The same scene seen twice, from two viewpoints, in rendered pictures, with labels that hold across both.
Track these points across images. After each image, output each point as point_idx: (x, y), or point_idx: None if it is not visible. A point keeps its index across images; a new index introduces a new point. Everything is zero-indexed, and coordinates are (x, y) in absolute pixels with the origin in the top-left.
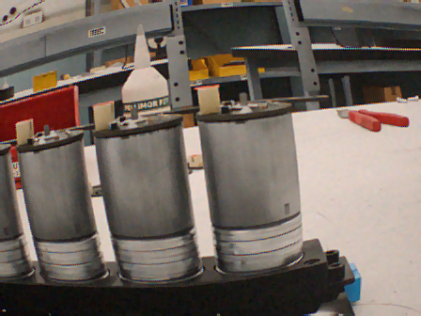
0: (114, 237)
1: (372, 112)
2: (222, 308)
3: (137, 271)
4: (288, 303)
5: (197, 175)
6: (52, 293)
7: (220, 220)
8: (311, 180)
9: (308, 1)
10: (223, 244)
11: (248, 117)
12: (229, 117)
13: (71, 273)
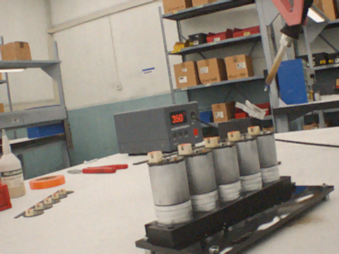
0: (244, 176)
1: (97, 166)
2: (274, 195)
3: (255, 186)
4: (289, 190)
5: (72, 195)
6: (237, 205)
7: (265, 165)
8: (137, 187)
9: None
10: (266, 173)
11: (272, 133)
12: (269, 133)
13: (240, 193)
